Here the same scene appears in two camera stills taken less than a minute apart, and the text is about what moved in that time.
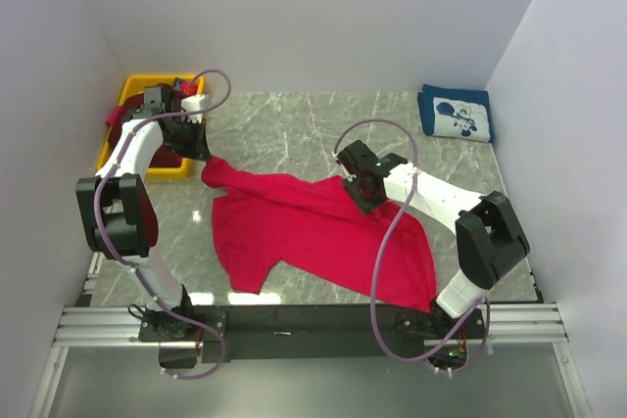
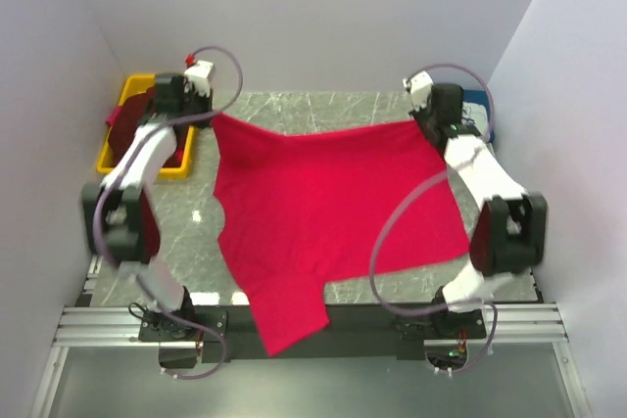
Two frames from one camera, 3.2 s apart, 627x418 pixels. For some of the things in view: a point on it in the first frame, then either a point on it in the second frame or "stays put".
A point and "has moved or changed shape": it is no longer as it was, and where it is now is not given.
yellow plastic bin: (156, 171) stays put
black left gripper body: (186, 138) -> (196, 103)
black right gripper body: (365, 204) -> (424, 118)
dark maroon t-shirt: (163, 156) stays put
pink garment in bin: (111, 120) stays put
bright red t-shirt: (260, 218) has moved or changed shape
